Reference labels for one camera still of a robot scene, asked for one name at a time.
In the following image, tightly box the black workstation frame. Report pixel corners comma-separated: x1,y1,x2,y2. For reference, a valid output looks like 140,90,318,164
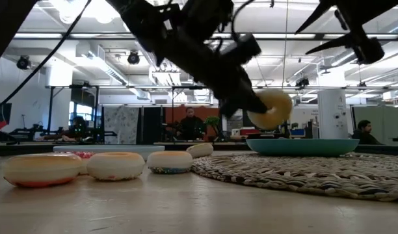
46,84,104,144

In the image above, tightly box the round woven straw mat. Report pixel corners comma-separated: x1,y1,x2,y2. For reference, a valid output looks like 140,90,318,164
191,151,398,202

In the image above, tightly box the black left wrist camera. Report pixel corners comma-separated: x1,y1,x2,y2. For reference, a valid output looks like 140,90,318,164
223,32,262,64

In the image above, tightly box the thin black cable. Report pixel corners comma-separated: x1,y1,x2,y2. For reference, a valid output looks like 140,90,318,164
0,0,92,113

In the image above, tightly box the white round column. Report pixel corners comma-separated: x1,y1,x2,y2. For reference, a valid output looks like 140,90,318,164
317,89,349,140

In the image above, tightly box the small yellow sprinkled donut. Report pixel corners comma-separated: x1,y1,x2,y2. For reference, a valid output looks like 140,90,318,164
185,142,215,159

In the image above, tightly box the teal green plate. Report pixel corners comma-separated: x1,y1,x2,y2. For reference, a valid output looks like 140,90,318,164
246,138,360,157

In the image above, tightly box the small leafy green plant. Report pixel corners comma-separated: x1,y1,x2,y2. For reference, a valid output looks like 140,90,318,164
204,116,221,131

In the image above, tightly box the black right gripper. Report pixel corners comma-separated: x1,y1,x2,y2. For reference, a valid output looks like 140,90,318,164
295,0,386,64

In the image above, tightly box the small red sprinkled donut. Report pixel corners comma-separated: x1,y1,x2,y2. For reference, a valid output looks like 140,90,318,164
62,150,96,176

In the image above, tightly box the red and white box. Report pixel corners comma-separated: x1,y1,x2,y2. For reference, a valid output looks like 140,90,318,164
231,127,261,139

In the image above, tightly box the light blue plate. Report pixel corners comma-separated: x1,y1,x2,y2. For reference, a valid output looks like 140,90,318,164
53,144,166,161

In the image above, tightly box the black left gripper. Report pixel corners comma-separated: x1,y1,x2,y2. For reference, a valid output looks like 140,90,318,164
153,19,269,120

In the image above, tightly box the large pink iced donut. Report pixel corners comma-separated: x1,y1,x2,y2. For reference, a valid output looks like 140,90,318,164
246,88,293,131

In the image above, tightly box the dark monitor screen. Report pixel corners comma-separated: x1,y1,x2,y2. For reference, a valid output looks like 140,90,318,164
0,103,12,126

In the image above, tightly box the small orange toy donut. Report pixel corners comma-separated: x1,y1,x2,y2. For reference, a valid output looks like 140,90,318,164
86,151,146,181
146,150,194,175
3,153,84,189

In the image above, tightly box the person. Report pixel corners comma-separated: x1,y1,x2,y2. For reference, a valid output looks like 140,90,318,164
351,119,384,146
176,107,207,141

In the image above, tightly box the orange partition panel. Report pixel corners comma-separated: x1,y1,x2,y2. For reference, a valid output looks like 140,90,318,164
165,106,219,140

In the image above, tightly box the black aluminium table frame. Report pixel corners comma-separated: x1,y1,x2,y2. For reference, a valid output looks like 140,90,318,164
0,142,398,157

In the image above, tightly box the grey patterned curtain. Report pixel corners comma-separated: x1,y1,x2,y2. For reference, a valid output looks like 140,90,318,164
103,106,140,145

